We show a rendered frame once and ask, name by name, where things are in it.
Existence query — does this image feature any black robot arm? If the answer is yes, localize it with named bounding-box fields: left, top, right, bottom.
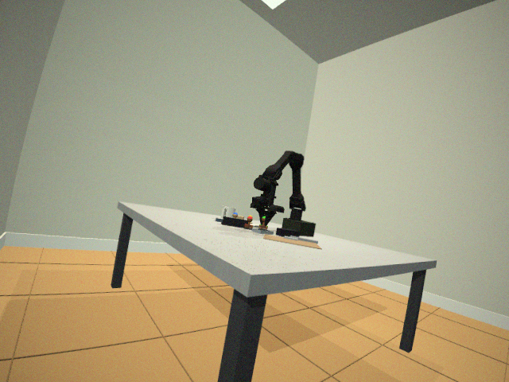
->
left=252, top=150, right=306, bottom=221

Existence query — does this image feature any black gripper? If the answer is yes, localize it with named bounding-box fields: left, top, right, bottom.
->
left=250, top=192, right=285, bottom=226

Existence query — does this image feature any grey mug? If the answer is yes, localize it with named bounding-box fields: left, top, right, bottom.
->
left=220, top=206, right=235, bottom=218

